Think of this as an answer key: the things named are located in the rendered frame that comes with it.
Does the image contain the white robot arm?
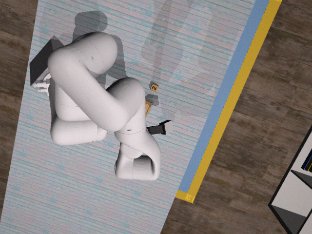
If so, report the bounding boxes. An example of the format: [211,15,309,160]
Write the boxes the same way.
[33,32,173,181]

